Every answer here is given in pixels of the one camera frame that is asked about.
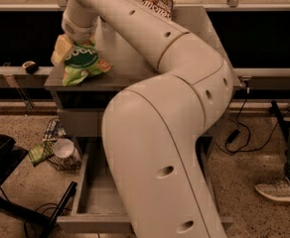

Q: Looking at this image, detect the white paper cup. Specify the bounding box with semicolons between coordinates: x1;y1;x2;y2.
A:
53;139;74;159

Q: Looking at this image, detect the black tape measure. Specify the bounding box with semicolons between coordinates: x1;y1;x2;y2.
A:
22;60;39;74

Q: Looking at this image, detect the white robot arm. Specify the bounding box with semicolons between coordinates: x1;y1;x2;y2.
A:
62;0;233;238

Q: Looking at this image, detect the brown chip bag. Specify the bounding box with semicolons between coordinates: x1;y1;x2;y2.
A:
142;0;174;20

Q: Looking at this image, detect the grey sneaker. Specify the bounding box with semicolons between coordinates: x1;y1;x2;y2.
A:
255;178;290;202

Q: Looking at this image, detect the green rice chip bag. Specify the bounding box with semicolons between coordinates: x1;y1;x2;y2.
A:
63;40;112;86

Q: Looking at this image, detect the closed middle drawer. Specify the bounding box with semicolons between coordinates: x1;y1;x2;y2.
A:
58;108;231;138

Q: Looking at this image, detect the grey drawer cabinet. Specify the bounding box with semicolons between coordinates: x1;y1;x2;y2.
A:
44;5;243;161

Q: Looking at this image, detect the striped packet on floor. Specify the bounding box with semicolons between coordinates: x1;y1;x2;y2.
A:
43;118;66;141

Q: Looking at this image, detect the black chair leg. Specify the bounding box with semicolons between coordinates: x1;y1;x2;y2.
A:
269;100;290;140

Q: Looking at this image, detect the wire basket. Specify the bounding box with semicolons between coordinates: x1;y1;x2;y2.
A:
48;140;81;172

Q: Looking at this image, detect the green snack packet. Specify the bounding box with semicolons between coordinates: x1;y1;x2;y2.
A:
28;141;54;167

